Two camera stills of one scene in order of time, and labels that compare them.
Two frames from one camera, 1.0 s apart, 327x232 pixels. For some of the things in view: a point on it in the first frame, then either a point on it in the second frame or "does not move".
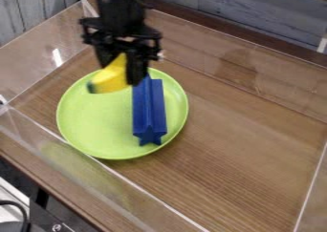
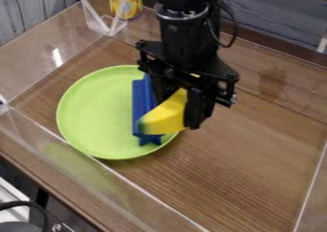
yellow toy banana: [111, 77] -> [166, 118]
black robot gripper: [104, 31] -> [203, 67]
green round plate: [95, 120] does not move
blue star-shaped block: [149, 111] does not move
